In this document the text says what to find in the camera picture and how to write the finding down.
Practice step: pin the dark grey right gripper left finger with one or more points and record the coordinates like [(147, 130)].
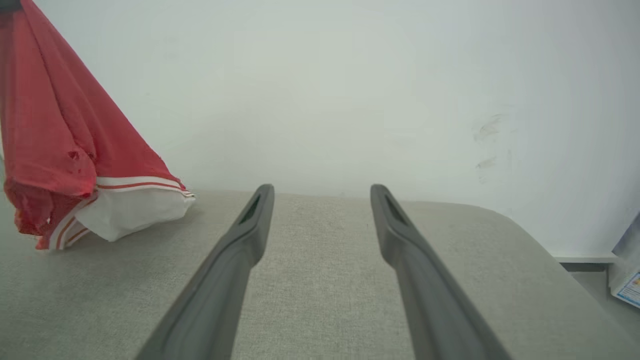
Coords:
[(220, 285)]

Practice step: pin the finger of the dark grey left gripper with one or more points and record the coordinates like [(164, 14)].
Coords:
[(9, 4)]

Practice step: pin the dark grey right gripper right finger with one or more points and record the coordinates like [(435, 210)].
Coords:
[(425, 290)]

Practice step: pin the red and white jersey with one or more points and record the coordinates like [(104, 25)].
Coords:
[(45, 125)]

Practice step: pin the white box with blue label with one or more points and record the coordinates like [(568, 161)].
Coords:
[(630, 285)]

